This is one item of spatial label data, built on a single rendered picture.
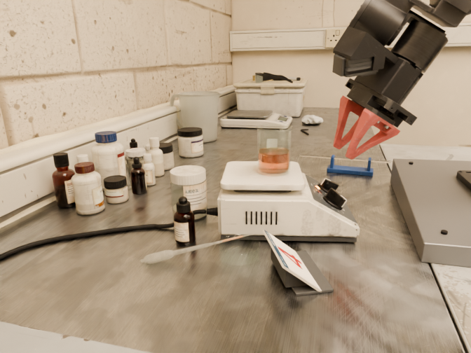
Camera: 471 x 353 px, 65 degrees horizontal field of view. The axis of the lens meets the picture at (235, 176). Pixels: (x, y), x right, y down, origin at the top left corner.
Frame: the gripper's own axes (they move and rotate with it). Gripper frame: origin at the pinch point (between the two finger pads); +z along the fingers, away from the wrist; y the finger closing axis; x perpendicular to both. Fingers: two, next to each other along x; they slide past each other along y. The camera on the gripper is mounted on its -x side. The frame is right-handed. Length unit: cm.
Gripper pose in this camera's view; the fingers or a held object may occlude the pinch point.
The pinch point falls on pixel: (345, 148)
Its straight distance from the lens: 59.7
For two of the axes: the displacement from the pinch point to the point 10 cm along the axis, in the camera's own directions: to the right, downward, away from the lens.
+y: 3.1, 5.1, -8.0
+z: -5.0, 8.1, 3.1
